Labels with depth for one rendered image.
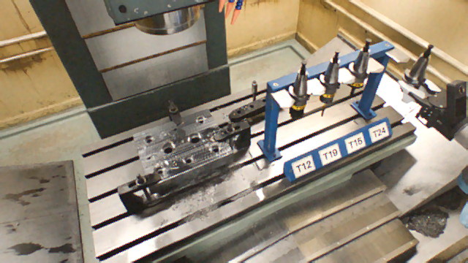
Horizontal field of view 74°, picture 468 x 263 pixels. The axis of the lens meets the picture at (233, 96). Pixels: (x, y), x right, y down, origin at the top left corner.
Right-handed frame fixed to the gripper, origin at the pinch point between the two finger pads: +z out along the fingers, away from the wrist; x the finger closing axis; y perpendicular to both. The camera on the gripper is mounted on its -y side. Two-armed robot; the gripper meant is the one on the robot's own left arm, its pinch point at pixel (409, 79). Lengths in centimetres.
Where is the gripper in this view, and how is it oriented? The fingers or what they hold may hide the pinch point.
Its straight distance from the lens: 110.7
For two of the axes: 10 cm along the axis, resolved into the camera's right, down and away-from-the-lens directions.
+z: -4.2, -6.4, 6.4
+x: 9.1, -3.1, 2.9
